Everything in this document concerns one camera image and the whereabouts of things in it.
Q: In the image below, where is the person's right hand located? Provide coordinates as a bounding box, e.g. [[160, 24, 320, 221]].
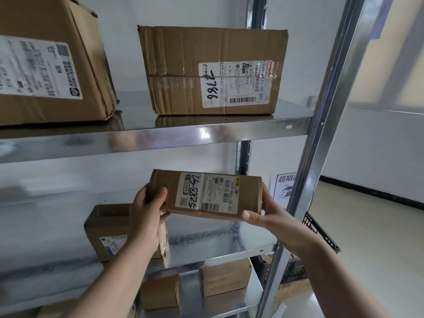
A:
[[241, 182, 324, 258]]

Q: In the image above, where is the person's left hand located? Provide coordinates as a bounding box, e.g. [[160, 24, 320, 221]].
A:
[[127, 184, 171, 259]]

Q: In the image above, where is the black plastic crate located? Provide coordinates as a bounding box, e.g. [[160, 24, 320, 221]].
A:
[[258, 212, 341, 288]]

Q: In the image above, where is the brown parcel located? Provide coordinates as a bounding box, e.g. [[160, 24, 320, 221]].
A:
[[83, 204, 170, 263]]

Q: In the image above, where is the box 5288 label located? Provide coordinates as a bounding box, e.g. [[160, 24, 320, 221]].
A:
[[147, 169, 263, 220]]

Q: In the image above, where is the line-drawing printed cardboard box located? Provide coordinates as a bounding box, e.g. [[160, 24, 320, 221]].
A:
[[274, 280, 313, 307]]

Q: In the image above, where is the small glossy-taped cardboard box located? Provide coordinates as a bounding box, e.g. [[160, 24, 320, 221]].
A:
[[140, 274, 182, 311]]

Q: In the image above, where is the box with red-yellow tape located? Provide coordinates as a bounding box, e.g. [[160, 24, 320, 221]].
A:
[[201, 258, 254, 298]]

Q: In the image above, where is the metal shelving rack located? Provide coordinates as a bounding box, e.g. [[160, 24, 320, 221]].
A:
[[0, 0, 397, 318]]

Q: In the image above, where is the tape-wrapped cubic cardboard box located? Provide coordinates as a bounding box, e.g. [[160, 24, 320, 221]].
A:
[[0, 0, 117, 127]]

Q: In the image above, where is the cardboard box with handwritten label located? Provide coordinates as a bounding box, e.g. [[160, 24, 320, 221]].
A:
[[137, 25, 289, 116]]

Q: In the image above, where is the person's left forearm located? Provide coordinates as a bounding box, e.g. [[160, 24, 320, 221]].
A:
[[63, 240, 158, 318]]

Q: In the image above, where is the person's right forearm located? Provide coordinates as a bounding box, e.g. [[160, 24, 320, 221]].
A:
[[291, 240, 391, 318]]

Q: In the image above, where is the white printed notice sheet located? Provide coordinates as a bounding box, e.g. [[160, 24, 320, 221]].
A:
[[270, 173, 298, 205]]

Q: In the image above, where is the dark-framed window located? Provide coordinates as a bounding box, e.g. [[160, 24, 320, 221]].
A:
[[346, 0, 424, 115]]

